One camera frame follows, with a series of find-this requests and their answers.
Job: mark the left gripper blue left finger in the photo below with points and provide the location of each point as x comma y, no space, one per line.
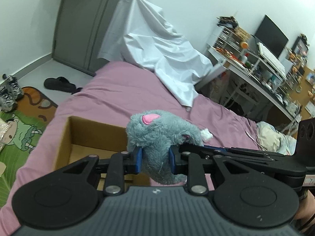
117,166

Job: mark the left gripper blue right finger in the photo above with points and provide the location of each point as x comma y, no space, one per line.
191,165

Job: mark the grey fluffy plush toy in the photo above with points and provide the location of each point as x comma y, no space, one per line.
155,131

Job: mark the cream pillow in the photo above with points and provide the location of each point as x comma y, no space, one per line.
272,140

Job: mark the brown cardboard box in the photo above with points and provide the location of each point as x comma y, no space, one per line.
79,157

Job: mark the pink bed sheet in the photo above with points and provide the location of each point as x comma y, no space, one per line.
120,90

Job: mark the white desk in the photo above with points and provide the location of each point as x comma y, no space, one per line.
223,64

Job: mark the black slipper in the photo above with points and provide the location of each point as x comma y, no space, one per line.
61,84

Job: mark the green cartoon floor mat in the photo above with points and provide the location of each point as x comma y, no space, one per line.
26,124

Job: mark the white keyboard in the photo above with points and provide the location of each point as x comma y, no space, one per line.
266,54

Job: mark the grey sneakers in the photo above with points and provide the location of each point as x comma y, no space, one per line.
11,92

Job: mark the white draped cloth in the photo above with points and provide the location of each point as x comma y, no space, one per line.
139,34

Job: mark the white drawer organizer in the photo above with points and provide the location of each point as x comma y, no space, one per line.
226,39

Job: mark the black computer monitor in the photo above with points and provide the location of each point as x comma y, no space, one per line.
271,36

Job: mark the grey door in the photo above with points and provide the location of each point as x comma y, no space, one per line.
80,28

